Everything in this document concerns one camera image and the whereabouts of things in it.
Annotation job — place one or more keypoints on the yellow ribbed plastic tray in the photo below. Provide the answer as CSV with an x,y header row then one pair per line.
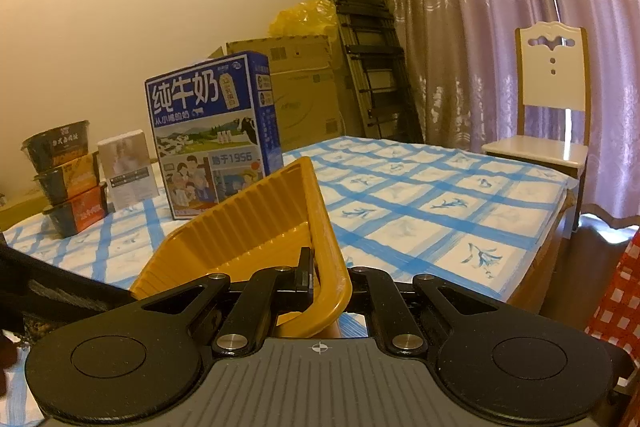
x,y
280,217

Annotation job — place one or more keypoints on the black folding ladder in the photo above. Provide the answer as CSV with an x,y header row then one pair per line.
x,y
365,32

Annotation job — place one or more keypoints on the yellow plastic bag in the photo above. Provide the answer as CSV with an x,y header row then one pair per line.
x,y
300,19

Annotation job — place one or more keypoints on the red checked cloth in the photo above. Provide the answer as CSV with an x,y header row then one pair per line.
x,y
617,307

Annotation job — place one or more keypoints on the black red instant food bowl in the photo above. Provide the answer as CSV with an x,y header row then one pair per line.
x,y
80,212

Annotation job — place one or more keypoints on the blue checked tablecloth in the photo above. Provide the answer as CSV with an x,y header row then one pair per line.
x,y
425,207

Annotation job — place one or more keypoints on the brown cardboard box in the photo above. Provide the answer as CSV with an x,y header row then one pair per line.
x,y
310,92

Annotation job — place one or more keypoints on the black yellow instant food bowl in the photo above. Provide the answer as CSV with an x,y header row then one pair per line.
x,y
70,179

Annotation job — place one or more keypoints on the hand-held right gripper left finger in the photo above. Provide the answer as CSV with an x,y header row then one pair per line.
x,y
306,274

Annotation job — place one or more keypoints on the pink patterned curtain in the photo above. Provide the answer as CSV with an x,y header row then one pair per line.
x,y
475,7

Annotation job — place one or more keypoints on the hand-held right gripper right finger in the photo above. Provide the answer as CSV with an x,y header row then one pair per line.
x,y
367,281

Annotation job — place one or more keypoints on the white card box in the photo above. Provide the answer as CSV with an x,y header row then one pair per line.
x,y
127,167

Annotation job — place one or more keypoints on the blue milk carton box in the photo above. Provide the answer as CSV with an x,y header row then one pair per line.
x,y
200,132

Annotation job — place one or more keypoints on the white wooden chair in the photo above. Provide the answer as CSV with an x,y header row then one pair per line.
x,y
550,77

